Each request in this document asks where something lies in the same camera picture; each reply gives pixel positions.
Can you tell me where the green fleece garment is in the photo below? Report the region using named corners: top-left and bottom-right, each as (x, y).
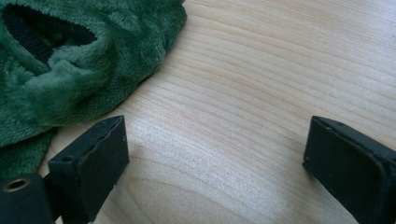
top-left (0, 0), bottom-right (189, 182)

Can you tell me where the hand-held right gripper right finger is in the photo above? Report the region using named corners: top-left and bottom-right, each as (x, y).
top-left (302, 115), bottom-right (396, 224)

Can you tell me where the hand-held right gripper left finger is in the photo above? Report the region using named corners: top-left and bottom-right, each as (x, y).
top-left (47, 115), bottom-right (131, 224)

